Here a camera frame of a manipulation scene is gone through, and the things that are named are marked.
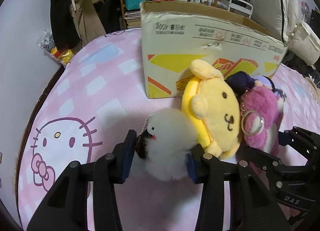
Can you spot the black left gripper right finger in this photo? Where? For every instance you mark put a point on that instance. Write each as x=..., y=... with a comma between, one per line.
x=252, y=207

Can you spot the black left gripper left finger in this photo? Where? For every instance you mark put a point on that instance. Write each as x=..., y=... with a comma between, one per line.
x=65, y=205

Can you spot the pink bear plush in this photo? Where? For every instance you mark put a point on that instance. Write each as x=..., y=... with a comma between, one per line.
x=261, y=116

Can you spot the white fluffy bird plush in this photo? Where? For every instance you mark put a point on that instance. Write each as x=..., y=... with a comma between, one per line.
x=162, y=148

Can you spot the yellow dog plush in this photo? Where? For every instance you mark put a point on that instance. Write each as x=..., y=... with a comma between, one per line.
x=211, y=105

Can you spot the purple haired plush doll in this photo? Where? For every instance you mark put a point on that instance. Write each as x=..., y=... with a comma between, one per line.
x=240, y=82

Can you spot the pink Hello Kitty bedsheet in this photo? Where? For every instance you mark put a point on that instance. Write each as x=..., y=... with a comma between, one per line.
x=97, y=100

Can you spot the snack bags on floor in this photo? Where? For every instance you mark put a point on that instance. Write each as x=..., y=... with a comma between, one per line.
x=47, y=44

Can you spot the cream mattress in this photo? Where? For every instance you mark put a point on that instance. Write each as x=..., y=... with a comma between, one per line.
x=286, y=21

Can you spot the beige coat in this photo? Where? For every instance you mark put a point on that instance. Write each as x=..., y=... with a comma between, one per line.
x=86, y=20

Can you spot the white rolling cart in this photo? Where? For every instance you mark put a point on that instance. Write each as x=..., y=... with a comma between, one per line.
x=241, y=6

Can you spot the cardboard box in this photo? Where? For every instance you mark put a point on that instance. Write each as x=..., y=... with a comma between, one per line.
x=174, y=33

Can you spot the stack of books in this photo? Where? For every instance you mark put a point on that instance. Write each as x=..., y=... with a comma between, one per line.
x=132, y=19

